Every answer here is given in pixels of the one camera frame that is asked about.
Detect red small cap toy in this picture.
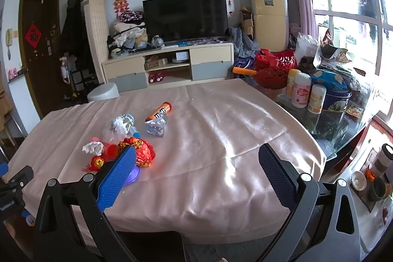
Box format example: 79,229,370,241
83,156,106,172

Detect white tissue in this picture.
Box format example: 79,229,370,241
82,141,104,156

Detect red orange wrapper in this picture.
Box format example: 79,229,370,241
117,137,156,167

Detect blue white small bottle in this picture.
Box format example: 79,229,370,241
129,126,141,138

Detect silver foil snack wrapper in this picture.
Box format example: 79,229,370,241
144,117,167,138

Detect orange candy tube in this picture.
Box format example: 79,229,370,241
145,102,172,122

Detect pink satin tablecloth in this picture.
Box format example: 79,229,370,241
9,79,326,244

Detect white pink label bottle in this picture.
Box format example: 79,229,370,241
291,72,311,108

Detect white yellow label bottle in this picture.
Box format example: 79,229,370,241
308,84,326,114

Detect white round stool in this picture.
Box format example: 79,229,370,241
87,83,120,102

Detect blue round cookie tin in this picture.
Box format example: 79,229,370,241
310,69,352,112

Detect yellow cap bottle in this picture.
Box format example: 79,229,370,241
286,69,301,98

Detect red plastic bag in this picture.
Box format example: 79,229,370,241
253,49,297,90

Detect orange foam stick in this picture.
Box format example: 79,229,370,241
232,67,257,76

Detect red toy car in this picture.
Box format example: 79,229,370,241
149,72,165,84

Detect cream grey tv cabinet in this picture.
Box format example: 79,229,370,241
103,42,234,93

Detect pile of folded clothes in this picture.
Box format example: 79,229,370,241
107,11,148,58

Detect cream folding screen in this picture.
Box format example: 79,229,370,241
84,0,109,84

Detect cream standing air conditioner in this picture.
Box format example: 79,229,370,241
251,0,288,52

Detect black flat television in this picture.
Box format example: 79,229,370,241
142,0,228,42

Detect dark brown door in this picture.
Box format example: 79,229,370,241
19,0,65,118

